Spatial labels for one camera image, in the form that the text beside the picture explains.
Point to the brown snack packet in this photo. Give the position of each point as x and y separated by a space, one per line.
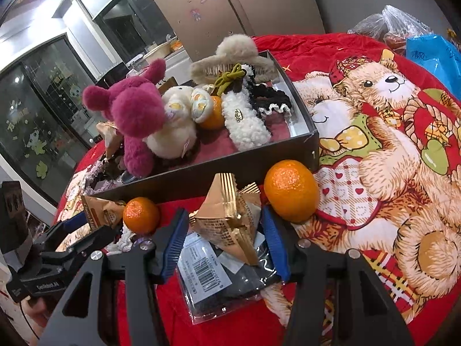
102 212

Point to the person's left hand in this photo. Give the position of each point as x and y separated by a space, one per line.
36 313

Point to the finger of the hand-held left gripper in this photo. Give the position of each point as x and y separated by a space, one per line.
72 225
90 241

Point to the clear bag of red food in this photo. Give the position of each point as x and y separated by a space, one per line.
396 21

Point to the large tangerine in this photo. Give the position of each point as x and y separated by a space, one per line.
291 191

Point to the cream pot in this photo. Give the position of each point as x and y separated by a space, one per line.
157 51

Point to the beige fluffy hair claw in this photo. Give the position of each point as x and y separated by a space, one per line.
234 48

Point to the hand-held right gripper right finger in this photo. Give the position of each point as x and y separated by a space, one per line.
275 248

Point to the gold triangular snack packet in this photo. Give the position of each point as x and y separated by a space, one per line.
223 223

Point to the silver refrigerator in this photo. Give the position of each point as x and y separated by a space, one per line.
234 7

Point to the clear packaged item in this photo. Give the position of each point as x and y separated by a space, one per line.
223 292

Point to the glass sliding door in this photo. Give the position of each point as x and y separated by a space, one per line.
43 115

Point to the brown scrunchie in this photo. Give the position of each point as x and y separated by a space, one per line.
113 169

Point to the small tangerine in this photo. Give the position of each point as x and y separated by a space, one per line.
140 216

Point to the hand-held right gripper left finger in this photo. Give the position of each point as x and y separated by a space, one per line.
174 248

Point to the red bear printed blanket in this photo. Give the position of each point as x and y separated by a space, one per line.
360 205

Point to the black scrunchie white trim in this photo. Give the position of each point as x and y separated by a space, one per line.
266 95

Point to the kitchen window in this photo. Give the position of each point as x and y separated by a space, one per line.
133 18

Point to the white fleece hair clip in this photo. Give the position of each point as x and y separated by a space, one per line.
245 129

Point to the orange packet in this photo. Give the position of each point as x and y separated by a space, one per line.
175 45

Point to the blue plastic bag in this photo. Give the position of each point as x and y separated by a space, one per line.
432 57

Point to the dark cardboard box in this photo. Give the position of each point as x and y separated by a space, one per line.
201 183

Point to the cream plush toy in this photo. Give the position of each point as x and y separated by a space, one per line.
173 129

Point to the pink plush toy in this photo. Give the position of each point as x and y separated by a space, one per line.
133 115

